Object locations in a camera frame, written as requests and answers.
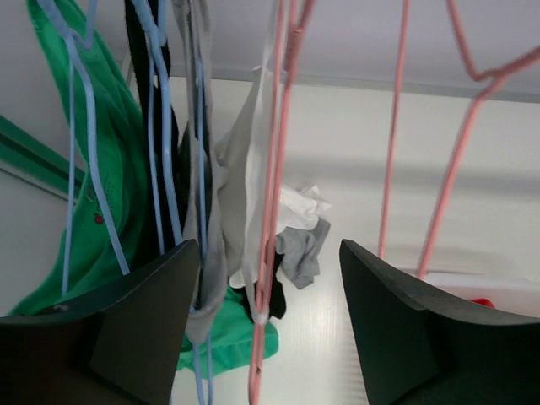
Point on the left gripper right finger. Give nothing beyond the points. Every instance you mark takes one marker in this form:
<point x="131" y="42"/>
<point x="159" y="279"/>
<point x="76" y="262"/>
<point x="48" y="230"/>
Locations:
<point x="418" y="344"/>

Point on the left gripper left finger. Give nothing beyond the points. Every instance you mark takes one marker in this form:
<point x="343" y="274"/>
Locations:
<point x="117" y="344"/>

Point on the red tank top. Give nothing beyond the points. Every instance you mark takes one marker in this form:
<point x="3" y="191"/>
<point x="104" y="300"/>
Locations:
<point x="484" y="302"/>

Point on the white tank top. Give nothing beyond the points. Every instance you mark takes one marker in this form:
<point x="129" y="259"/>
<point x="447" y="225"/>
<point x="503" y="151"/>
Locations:
<point x="301" y="229"/>

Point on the pink hanger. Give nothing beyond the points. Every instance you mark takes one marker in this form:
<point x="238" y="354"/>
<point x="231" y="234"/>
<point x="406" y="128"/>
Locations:
<point x="291" y="26"/>
<point x="462" y="174"/>

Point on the green tank top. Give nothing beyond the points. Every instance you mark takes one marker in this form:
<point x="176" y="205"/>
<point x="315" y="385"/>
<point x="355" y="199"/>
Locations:
<point x="109" y="231"/>

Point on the grey tank top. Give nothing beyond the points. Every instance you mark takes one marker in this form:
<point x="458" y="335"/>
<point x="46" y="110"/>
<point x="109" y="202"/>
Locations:
<point x="203" y="214"/>

